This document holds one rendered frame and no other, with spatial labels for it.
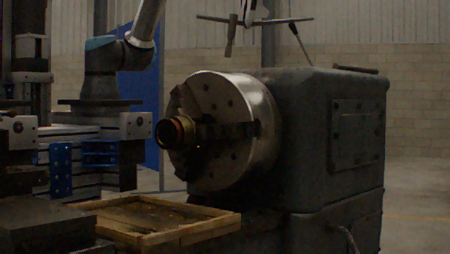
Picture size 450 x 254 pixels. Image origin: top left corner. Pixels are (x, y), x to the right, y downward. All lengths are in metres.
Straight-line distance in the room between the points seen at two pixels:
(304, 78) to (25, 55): 0.92
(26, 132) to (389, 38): 10.43
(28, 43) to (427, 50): 10.16
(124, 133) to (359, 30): 10.13
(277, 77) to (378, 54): 10.07
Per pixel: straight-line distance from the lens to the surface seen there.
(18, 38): 1.80
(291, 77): 1.37
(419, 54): 11.35
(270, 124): 1.29
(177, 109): 1.29
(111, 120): 1.76
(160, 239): 1.01
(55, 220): 0.85
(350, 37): 11.63
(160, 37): 6.39
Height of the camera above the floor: 1.16
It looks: 3 degrees down
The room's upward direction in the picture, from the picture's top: straight up
